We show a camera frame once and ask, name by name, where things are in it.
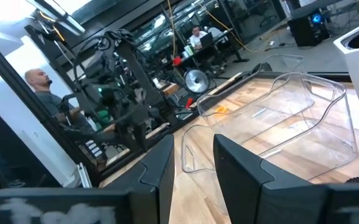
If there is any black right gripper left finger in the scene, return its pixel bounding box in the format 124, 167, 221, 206
103, 134, 175, 224

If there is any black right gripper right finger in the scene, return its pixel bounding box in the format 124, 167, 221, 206
213, 134, 328, 224

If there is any clear plastic bin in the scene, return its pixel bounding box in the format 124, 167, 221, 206
180, 72, 359, 182

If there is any person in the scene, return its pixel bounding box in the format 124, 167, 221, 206
188, 25, 211, 50
24, 68, 86, 128

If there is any black laptop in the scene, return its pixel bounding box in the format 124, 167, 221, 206
199, 32, 214, 48

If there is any black computer tower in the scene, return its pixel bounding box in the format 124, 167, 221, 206
287, 11, 330, 47

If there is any yellow hanging cable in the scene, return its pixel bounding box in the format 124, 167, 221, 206
197, 2, 263, 54

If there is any black metal rig frame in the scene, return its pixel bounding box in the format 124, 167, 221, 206
0, 29, 351, 187

